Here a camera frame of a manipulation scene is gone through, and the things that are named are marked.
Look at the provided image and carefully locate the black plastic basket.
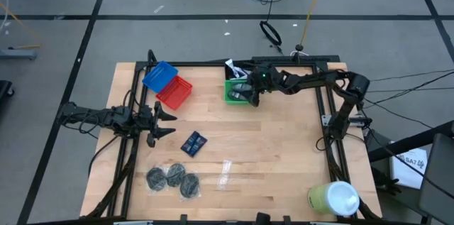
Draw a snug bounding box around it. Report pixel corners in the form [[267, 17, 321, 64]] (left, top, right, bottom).
[[224, 60, 257, 81]]

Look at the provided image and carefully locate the black bulky device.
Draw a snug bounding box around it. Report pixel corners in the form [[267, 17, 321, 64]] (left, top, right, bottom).
[[255, 212, 272, 225]]

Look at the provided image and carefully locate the black round wrapped pad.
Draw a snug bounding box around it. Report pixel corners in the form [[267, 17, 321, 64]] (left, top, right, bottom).
[[179, 172, 201, 199], [145, 167, 168, 192], [166, 163, 187, 187]]

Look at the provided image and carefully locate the white printed cardboard box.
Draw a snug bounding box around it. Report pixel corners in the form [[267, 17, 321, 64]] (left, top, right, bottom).
[[389, 148, 429, 190]]

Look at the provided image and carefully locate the clear plastic bag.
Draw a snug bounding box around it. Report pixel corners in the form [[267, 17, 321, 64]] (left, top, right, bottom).
[[216, 159, 233, 191]]

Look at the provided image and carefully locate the orange floor cable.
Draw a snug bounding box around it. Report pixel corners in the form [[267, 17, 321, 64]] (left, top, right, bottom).
[[0, 3, 43, 50]]

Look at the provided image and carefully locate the blue plastic basket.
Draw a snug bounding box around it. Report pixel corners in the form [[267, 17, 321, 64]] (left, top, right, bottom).
[[141, 60, 179, 94]]

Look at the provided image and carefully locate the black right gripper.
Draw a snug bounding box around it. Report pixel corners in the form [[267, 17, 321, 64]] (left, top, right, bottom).
[[246, 65, 284, 108]]

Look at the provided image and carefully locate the red plastic basket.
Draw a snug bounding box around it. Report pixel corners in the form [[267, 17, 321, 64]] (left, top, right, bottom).
[[155, 75, 194, 111]]

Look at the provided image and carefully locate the black flat panel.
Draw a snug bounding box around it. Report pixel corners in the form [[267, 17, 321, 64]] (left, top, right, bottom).
[[417, 132, 454, 225]]

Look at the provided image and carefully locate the green bottle with white cap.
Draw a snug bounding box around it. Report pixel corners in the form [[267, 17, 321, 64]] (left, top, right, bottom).
[[306, 180, 361, 217]]

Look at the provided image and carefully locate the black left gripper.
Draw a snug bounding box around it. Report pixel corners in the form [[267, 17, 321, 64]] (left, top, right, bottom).
[[136, 100, 178, 148]]

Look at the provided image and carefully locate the small black knob stand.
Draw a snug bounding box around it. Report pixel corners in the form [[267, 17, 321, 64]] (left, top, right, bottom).
[[290, 43, 310, 57]]

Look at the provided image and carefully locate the green plastic basket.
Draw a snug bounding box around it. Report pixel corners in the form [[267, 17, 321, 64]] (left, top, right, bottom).
[[223, 79, 255, 106]]

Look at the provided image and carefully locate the yellow floor cable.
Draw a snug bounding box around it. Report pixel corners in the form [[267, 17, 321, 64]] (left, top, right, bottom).
[[299, 0, 329, 47]]

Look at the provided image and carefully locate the black aluminium table frame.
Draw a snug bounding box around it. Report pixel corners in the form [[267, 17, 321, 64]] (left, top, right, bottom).
[[84, 49, 382, 225]]

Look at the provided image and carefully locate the grey metal bar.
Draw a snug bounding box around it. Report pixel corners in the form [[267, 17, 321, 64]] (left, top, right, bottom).
[[0, 49, 38, 61]]

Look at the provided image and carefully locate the black cable coil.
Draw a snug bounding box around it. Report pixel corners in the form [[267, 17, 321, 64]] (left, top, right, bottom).
[[259, 21, 284, 47]]

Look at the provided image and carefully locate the black object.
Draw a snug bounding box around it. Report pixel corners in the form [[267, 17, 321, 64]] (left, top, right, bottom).
[[0, 79, 15, 107]]

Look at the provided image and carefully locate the thin black cable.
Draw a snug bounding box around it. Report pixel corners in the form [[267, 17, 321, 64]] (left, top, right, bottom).
[[365, 70, 454, 82]]

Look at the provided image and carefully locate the black diagonal bar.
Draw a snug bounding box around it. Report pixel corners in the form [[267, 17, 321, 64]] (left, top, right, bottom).
[[367, 120, 454, 164]]

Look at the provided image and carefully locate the dark blue packet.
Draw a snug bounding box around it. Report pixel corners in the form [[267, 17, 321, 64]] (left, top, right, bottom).
[[187, 135, 208, 158], [179, 131, 200, 152]]

